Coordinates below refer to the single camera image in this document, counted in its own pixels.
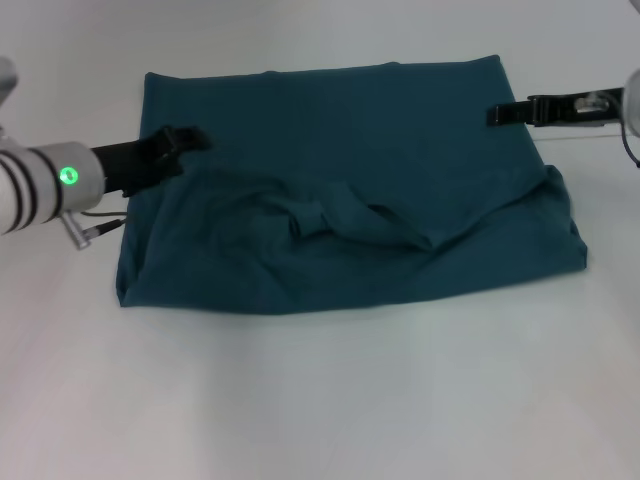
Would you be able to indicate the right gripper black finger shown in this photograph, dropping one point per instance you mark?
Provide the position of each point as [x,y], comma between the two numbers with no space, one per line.
[510,114]

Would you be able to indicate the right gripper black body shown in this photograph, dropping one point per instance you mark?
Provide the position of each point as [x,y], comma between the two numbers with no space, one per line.
[580,107]

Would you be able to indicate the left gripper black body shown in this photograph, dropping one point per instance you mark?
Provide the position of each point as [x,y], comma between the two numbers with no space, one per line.
[135,162]

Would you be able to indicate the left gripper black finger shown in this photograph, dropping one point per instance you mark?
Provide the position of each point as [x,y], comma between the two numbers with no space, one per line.
[172,167]
[187,137]

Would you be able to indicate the teal t-shirt with FREE print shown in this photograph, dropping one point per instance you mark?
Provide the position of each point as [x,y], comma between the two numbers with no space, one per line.
[350,200]

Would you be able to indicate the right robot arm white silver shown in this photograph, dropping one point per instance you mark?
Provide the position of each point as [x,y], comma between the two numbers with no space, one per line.
[633,100]

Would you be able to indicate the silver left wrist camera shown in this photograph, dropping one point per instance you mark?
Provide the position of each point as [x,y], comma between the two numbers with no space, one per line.
[7,80]

